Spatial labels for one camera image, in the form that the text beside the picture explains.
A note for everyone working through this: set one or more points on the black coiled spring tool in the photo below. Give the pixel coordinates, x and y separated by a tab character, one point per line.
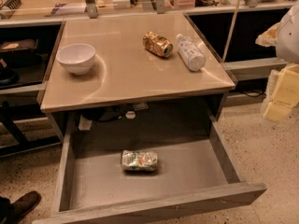
8	8

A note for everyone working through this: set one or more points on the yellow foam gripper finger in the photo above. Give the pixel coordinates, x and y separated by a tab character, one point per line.
282	93

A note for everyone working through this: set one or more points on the white ceramic bowl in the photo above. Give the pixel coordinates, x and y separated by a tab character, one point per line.
77	59

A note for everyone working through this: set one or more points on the open grey top drawer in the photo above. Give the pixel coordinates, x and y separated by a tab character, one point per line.
196	172

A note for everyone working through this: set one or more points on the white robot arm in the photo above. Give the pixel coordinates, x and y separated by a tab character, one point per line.
284	36

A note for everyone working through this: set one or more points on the crushed gold soda can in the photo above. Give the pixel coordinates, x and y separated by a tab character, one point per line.
157	44

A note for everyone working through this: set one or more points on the brown shoe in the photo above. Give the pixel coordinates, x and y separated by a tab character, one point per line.
23	206

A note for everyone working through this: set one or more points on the beige vertical pole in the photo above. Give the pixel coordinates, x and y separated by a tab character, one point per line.
231	30

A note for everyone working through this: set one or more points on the grey counter cabinet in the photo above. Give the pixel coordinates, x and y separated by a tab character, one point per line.
124	71

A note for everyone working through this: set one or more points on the purple white paper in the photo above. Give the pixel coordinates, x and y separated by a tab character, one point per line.
61	9

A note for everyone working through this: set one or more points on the clear plastic water bottle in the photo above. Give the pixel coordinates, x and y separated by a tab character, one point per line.
191	55

